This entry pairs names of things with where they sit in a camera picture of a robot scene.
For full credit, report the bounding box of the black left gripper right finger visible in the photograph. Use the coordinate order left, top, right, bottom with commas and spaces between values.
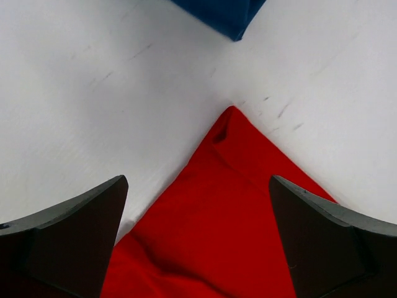
269, 176, 396, 297

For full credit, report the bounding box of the folded blue t shirt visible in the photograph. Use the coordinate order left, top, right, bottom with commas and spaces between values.
173, 0, 265, 42

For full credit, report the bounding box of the red t shirt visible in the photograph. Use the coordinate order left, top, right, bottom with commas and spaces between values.
101, 106, 328, 297

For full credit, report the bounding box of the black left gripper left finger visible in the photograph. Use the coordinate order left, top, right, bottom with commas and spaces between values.
1, 175, 128, 297

